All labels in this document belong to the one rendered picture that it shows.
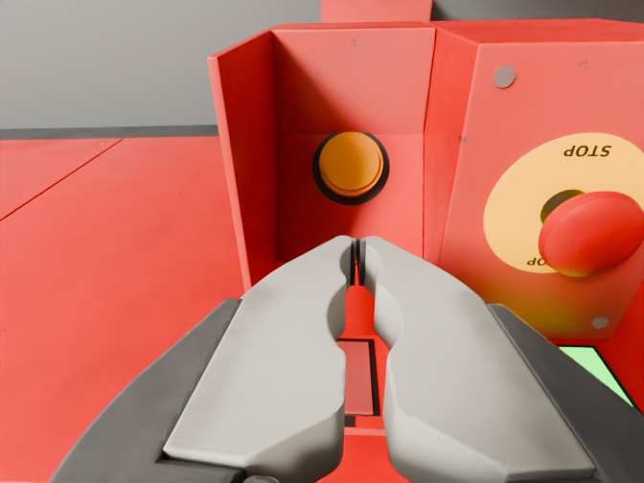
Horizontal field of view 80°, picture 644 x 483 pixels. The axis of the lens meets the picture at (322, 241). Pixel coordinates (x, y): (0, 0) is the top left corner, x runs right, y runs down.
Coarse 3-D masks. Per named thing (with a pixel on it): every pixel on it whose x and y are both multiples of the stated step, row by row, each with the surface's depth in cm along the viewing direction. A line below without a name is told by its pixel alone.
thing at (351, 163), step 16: (336, 144) 23; (352, 144) 23; (368, 144) 23; (320, 160) 23; (336, 160) 23; (352, 160) 23; (368, 160) 23; (336, 176) 23; (352, 176) 23; (368, 176) 23; (336, 192) 23; (352, 192) 23
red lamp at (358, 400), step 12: (348, 348) 22; (360, 348) 22; (348, 360) 21; (360, 360) 21; (348, 372) 20; (360, 372) 20; (348, 384) 20; (360, 384) 20; (348, 396) 19; (360, 396) 19; (372, 396) 19; (348, 408) 19; (360, 408) 19; (372, 408) 19
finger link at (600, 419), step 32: (512, 320) 8; (544, 352) 7; (544, 384) 7; (576, 384) 7; (576, 416) 6; (608, 416) 6; (640, 416) 6; (608, 448) 6; (640, 448) 6; (544, 480) 5; (576, 480) 5; (608, 480) 5; (640, 480) 5
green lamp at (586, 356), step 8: (568, 352) 21; (576, 352) 21; (584, 352) 21; (592, 352) 21; (576, 360) 21; (584, 360) 21; (592, 360) 21; (600, 360) 21; (592, 368) 20; (600, 368) 20; (600, 376) 20; (608, 376) 20; (608, 384) 20; (616, 384) 20; (616, 392) 19
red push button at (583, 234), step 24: (576, 192) 17; (600, 192) 15; (552, 216) 16; (576, 216) 15; (600, 216) 15; (624, 216) 15; (552, 240) 16; (576, 240) 15; (600, 240) 15; (624, 240) 15; (552, 264) 16; (576, 264) 16; (600, 264) 16
